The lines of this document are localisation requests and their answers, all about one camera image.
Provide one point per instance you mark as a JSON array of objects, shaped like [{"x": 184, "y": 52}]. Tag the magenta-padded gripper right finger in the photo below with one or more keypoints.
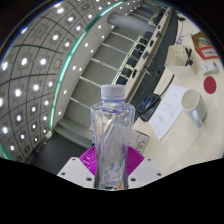
[{"x": 135, "y": 161}]

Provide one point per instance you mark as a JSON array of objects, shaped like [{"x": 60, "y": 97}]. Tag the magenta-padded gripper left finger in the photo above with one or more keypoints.
[{"x": 88, "y": 161}]

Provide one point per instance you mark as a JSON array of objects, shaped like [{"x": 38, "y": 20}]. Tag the clear plastic water bottle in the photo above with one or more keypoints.
[{"x": 112, "y": 133}]

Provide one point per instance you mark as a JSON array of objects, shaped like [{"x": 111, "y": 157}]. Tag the black desk phone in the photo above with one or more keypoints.
[{"x": 149, "y": 106}]

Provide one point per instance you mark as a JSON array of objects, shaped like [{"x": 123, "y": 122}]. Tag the white printed paper sheet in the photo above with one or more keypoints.
[{"x": 166, "y": 113}]

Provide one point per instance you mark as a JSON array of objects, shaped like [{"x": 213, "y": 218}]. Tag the white ceramic mug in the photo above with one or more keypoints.
[{"x": 196, "y": 106}]

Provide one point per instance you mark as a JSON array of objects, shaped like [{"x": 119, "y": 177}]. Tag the flat round red coaster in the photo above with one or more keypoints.
[{"x": 210, "y": 85}]

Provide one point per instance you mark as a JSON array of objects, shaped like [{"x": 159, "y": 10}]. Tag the group of round ceiling lights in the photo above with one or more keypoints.
[{"x": 43, "y": 61}]

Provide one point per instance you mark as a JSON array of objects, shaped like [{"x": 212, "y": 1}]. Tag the row of black office chairs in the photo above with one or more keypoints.
[{"x": 140, "y": 46}]

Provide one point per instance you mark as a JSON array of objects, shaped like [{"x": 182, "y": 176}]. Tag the long curved conference desk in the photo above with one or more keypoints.
[{"x": 160, "y": 46}]

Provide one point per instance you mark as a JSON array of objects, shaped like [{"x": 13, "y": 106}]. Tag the black clip in organizer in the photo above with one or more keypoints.
[{"x": 189, "y": 56}]

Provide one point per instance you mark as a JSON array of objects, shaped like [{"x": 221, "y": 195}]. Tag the open brown cardboard box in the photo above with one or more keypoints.
[{"x": 206, "y": 51}]

